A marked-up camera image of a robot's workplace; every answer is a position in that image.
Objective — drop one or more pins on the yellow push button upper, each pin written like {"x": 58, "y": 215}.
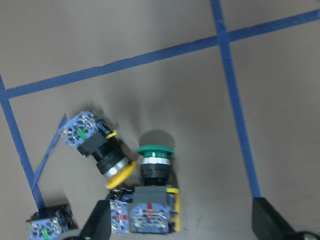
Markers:
{"x": 89, "y": 134}

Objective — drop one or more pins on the yellow push button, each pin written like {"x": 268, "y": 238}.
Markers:
{"x": 119, "y": 213}
{"x": 89, "y": 134}

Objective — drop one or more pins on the yellow push button lower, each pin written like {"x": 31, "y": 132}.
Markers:
{"x": 119, "y": 213}

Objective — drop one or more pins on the green push button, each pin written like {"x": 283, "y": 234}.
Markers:
{"x": 156, "y": 206}
{"x": 50, "y": 222}

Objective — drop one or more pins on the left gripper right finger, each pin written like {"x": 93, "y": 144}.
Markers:
{"x": 267, "y": 223}

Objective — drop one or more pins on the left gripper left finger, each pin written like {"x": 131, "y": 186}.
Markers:
{"x": 99, "y": 224}

